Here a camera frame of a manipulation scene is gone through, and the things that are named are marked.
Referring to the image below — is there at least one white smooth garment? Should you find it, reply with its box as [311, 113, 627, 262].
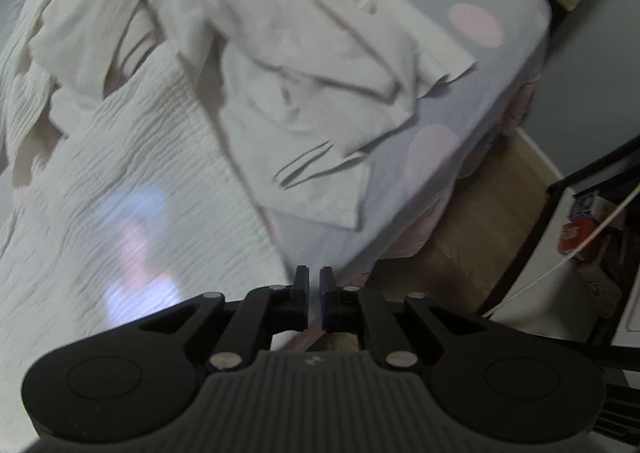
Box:
[27, 0, 251, 99]

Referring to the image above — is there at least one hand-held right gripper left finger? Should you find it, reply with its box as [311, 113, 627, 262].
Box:
[139, 265, 310, 374]

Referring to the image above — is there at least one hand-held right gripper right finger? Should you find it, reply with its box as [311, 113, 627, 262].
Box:
[319, 265, 489, 374]

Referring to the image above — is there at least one blue and white box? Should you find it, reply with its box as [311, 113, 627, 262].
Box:
[570, 190, 609, 220]

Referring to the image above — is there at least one white cable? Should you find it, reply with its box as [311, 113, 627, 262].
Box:
[487, 183, 640, 316]

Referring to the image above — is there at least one red box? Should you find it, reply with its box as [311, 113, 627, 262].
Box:
[557, 218, 601, 255]

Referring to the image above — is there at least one white crinkled garment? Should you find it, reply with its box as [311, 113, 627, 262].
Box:
[0, 0, 301, 349]

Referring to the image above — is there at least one bed with pink dotted sheet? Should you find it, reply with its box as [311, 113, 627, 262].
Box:
[0, 0, 552, 349]

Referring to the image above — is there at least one off-white fleece garment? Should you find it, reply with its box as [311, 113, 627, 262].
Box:
[215, 0, 478, 231]

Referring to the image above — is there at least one black framed bedside table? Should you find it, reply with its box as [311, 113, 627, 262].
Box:
[480, 138, 640, 384]

